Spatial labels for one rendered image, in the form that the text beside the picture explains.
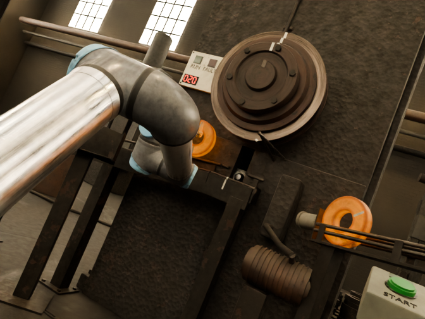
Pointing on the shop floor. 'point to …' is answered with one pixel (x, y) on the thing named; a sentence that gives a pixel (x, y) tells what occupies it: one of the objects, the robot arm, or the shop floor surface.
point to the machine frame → (117, 226)
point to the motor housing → (269, 282)
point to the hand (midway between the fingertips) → (199, 133)
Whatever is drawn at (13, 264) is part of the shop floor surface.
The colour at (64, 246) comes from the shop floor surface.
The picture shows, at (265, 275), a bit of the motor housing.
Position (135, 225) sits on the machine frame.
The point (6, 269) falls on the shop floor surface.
